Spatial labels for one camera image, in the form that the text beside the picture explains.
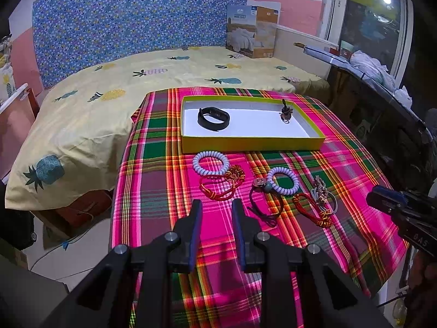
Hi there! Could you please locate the red braided cord bracelet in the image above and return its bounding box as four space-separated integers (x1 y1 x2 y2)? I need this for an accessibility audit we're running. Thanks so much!
198 164 247 201

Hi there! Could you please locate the lilac spiral hair tie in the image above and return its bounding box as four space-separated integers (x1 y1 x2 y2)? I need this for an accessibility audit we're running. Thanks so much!
265 166 301 197

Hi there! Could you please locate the black cord bracelet grey bead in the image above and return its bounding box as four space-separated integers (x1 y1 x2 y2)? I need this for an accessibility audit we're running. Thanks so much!
248 178 284 228

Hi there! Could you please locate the red knotted cord bracelet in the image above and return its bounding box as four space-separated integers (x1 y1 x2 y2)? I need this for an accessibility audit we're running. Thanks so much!
292 192 334 229

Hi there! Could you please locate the dark beaded tassel charm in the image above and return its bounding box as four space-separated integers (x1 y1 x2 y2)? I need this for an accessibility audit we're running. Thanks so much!
280 99 293 124

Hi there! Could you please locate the pink plaid tablecloth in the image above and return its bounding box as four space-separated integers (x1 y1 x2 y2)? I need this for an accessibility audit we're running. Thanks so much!
110 87 408 327

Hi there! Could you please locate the dark side desk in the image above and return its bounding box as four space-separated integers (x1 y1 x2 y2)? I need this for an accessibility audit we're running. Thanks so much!
296 42 436 194

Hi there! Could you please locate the window frame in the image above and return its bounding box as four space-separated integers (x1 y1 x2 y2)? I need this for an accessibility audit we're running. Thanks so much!
317 0 414 84

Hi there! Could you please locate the bedding set cardboard box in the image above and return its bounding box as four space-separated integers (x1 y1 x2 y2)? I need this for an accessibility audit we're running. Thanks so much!
226 5 279 58

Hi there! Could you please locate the yellow-green shallow tray box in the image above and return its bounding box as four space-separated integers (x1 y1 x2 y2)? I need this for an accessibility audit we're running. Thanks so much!
176 96 325 153

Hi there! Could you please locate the black fitness band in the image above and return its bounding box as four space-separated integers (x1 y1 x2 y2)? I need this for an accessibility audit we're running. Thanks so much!
197 107 230 132

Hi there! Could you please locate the white spiral hair tie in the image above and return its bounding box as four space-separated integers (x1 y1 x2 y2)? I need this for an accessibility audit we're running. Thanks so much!
192 150 231 177

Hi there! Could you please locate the blue floral headboard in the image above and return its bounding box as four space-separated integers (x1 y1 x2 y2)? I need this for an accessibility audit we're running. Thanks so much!
32 0 247 88

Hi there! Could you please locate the white crumpled cloth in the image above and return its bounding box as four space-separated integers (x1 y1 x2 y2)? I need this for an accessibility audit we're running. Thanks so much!
350 50 413 110

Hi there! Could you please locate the yellow pineapple bedsheet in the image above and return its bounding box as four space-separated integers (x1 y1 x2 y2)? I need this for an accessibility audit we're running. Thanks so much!
5 47 332 211

